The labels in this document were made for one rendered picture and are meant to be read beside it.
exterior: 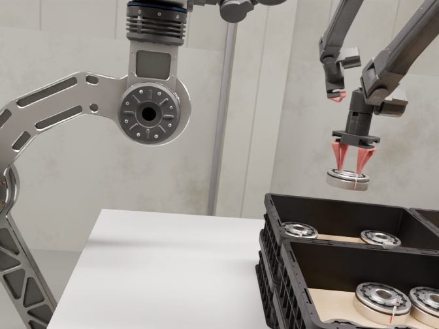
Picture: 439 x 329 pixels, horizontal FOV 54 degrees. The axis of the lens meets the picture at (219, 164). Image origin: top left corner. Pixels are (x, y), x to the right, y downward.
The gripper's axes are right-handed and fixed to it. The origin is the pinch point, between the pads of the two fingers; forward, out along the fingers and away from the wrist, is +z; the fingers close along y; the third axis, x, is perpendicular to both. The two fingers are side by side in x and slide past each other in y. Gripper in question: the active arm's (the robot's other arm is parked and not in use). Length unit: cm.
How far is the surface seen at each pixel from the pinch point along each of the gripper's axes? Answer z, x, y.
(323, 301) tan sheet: 21.6, 27.1, -12.0
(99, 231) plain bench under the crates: 34, 29, 64
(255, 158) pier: 27, -92, 97
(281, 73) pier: -22, -97, 91
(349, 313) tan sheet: 21.6, 26.7, -17.4
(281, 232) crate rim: 11.4, 26.9, 0.3
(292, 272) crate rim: 12.4, 39.0, -10.6
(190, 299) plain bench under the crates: 34, 33, 19
